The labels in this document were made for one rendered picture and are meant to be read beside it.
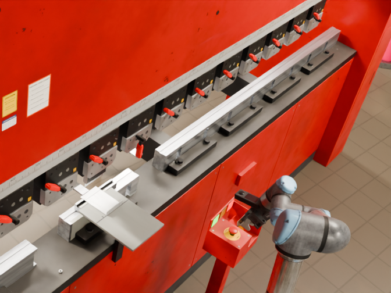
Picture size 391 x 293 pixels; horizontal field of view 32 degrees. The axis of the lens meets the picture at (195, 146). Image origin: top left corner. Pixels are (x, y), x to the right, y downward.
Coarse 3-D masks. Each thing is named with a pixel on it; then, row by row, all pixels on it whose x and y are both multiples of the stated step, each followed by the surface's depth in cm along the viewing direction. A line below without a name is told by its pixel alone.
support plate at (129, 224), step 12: (108, 192) 261; (132, 204) 259; (84, 216) 251; (96, 216) 251; (108, 216) 252; (120, 216) 253; (132, 216) 254; (144, 216) 256; (108, 228) 248; (120, 228) 249; (132, 228) 250; (144, 228) 251; (156, 228) 252; (120, 240) 244; (132, 240) 246; (144, 240) 247
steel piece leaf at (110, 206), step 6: (102, 192) 260; (90, 198) 257; (96, 198) 258; (102, 198) 258; (108, 198) 259; (90, 204) 255; (96, 204) 255; (102, 204) 256; (108, 204) 256; (114, 204) 257; (120, 204) 257; (102, 210) 253; (108, 210) 251
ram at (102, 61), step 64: (0, 0) 160; (64, 0) 179; (128, 0) 203; (192, 0) 235; (256, 0) 279; (320, 0) 343; (0, 64) 171; (64, 64) 193; (128, 64) 222; (192, 64) 261; (0, 128) 185; (64, 128) 211
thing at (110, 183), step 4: (112, 180) 267; (104, 184) 264; (108, 184) 266; (112, 184) 265; (116, 184) 267; (100, 188) 262; (104, 188) 264; (108, 188) 263; (96, 192) 261; (80, 200) 256; (76, 204) 254; (80, 204) 255; (76, 208) 254; (80, 208) 253
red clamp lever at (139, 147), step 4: (136, 136) 252; (140, 136) 251; (140, 140) 251; (144, 140) 250; (140, 144) 252; (136, 148) 254; (140, 148) 253; (136, 152) 255; (140, 152) 254; (136, 156) 256; (140, 156) 256
